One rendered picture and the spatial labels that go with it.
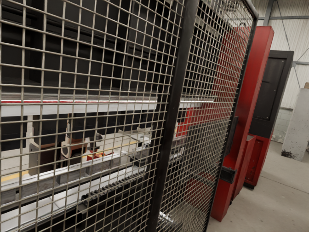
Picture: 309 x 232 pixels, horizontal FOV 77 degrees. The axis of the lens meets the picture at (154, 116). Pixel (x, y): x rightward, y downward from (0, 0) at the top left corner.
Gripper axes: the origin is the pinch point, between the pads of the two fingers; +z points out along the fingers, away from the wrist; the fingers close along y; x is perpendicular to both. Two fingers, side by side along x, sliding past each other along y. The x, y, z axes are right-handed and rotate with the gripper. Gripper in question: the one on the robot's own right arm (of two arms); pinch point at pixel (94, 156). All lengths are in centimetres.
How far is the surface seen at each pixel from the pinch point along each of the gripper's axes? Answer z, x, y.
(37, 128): -39, -73, 32
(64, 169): -10, -55, 27
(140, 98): -51, -30, 70
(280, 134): 111, 681, 249
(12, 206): -1, -85, 23
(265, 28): -114, 98, 152
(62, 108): -48, -62, 39
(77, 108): -48, -54, 42
